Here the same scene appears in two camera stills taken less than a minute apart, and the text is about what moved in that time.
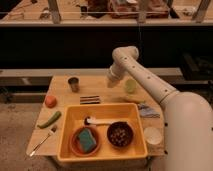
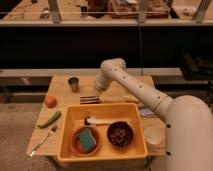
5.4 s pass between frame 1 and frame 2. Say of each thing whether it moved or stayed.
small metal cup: stayed
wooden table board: stayed
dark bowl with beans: stayed
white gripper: moved
